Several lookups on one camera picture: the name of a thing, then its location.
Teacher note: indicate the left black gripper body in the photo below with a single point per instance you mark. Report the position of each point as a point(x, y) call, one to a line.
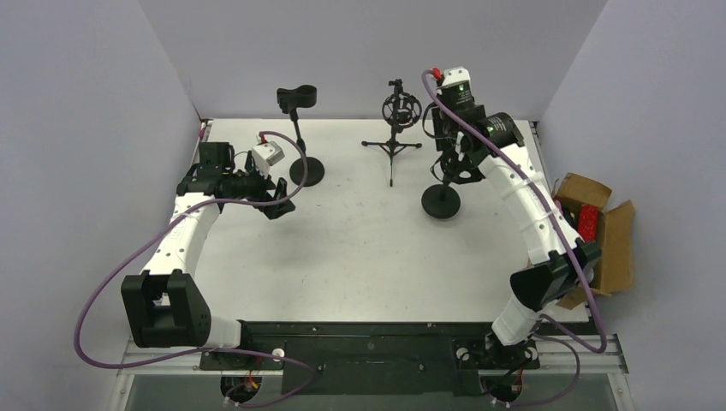
point(266, 189)

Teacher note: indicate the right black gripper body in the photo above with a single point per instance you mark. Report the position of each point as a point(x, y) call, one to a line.
point(448, 150)

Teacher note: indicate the shock mount stand round base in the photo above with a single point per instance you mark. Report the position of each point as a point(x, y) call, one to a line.
point(441, 201)

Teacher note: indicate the red glitter microphone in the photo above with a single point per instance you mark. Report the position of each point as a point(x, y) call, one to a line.
point(587, 225)

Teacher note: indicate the brown cardboard box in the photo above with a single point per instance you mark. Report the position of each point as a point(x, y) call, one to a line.
point(614, 272)

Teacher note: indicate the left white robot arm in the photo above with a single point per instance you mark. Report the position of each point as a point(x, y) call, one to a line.
point(165, 308)

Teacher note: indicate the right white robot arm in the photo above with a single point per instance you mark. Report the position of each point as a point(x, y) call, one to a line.
point(560, 260)

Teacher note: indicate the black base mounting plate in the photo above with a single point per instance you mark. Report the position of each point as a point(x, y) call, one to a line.
point(376, 358)

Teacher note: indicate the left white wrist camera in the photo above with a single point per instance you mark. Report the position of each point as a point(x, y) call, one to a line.
point(265, 156)

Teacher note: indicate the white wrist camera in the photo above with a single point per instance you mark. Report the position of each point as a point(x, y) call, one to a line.
point(454, 76)
point(265, 156)

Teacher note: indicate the tripod shock mount stand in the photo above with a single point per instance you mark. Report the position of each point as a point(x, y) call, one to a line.
point(400, 110)

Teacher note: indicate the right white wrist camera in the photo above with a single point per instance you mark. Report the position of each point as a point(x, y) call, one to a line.
point(454, 76)

